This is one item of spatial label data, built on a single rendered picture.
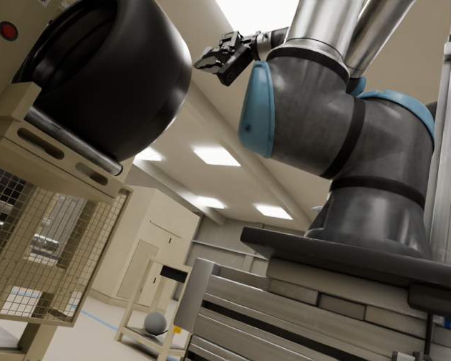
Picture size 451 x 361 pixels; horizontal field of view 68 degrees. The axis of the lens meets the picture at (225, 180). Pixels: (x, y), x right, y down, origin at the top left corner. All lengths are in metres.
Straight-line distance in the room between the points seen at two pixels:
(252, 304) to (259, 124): 0.21
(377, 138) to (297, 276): 0.19
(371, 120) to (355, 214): 0.12
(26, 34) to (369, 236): 0.95
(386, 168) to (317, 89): 0.12
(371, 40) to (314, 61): 0.35
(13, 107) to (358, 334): 0.82
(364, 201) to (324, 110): 0.12
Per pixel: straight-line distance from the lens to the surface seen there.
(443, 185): 0.69
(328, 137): 0.43
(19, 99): 0.92
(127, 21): 1.07
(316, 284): 0.39
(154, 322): 3.33
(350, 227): 0.40
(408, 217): 0.43
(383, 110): 0.48
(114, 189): 1.09
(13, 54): 1.05
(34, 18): 1.10
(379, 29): 0.77
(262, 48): 0.94
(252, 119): 0.42
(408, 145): 0.46
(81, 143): 1.04
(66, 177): 0.99
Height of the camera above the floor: 0.63
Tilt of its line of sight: 19 degrees up
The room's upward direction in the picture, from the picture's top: 19 degrees clockwise
